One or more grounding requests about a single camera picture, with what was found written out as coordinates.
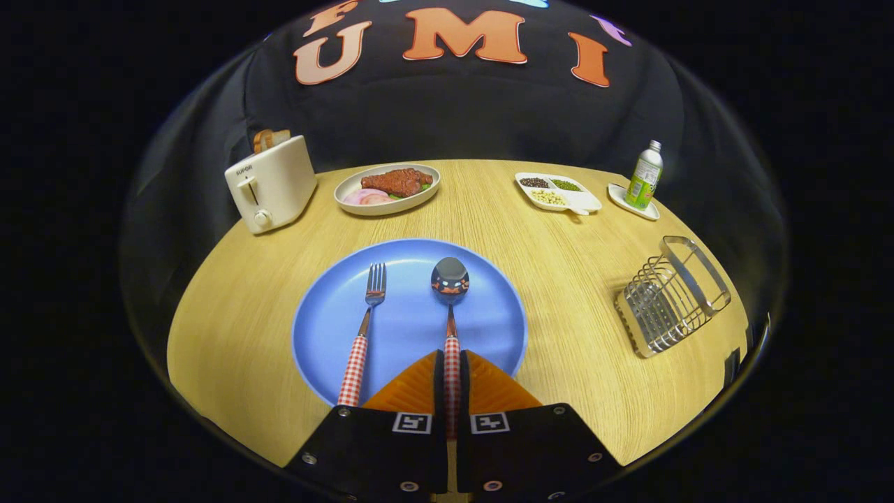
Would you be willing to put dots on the blue round plate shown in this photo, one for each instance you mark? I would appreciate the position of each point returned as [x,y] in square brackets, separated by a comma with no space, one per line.
[408,328]

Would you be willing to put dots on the pink ham slices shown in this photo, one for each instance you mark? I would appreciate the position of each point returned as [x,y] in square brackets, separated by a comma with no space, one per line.
[367,197]

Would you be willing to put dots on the dark brown beans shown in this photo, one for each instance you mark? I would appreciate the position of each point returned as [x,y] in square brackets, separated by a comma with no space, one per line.
[534,182]

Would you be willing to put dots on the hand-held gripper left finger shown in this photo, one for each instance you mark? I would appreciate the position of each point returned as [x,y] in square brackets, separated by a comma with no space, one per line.
[438,391]

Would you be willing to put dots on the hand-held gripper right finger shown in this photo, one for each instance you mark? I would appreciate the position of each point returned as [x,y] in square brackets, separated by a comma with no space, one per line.
[464,391]

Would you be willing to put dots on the brown steak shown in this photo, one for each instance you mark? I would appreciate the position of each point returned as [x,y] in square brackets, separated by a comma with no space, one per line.
[397,181]

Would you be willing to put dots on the green mung beans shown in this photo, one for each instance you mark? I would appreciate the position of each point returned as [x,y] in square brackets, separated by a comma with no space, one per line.
[566,185]

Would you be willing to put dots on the cream oval plate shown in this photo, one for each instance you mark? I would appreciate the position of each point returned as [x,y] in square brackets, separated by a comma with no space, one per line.
[349,204]

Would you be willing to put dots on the silver bottle green label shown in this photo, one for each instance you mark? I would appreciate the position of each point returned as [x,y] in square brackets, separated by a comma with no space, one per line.
[644,178]

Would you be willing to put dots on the white toaster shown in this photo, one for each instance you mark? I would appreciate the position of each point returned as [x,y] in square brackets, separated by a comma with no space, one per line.
[272,188]

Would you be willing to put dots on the brown toast slice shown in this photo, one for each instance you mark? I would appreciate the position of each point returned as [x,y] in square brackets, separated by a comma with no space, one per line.
[269,139]

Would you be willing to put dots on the yellow soybeans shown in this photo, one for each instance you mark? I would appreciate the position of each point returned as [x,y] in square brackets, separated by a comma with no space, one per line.
[549,198]

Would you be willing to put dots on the green lettuce leaf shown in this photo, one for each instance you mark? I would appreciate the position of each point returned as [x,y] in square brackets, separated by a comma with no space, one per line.
[423,188]

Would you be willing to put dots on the white divided dish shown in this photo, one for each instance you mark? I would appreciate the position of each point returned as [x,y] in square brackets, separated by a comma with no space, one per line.
[585,202]

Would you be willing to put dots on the white square coaster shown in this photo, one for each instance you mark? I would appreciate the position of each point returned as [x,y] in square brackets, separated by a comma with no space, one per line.
[621,199]

